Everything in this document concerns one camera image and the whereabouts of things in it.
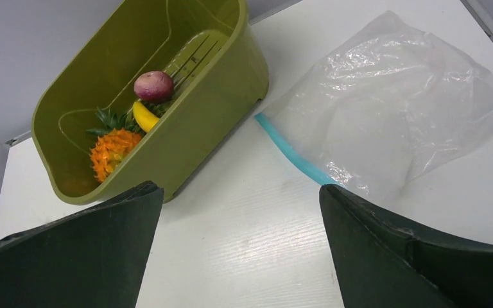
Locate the yellow toy banana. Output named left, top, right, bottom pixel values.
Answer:
left=132, top=101, right=160, bottom=133

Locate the orange toy pineapple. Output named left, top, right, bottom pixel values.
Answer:
left=86, top=108, right=144, bottom=183

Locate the purple red onion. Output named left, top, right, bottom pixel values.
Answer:
left=134, top=71, right=175, bottom=103

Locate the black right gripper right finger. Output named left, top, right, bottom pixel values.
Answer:
left=319, top=184, right=493, bottom=307

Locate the clear zip top bag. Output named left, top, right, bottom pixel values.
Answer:
left=255, top=11, right=493, bottom=201

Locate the olive green plastic basket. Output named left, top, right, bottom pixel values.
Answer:
left=31, top=1, right=269, bottom=205

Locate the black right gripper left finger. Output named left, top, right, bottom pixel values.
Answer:
left=0, top=181, right=164, bottom=307

